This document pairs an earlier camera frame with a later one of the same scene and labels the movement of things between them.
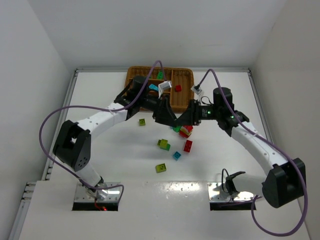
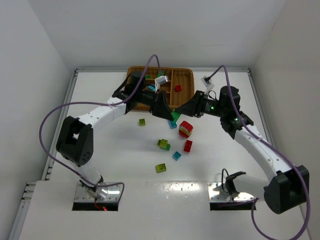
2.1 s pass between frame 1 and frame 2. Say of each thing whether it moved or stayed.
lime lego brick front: stayed
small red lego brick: stayed
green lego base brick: moved
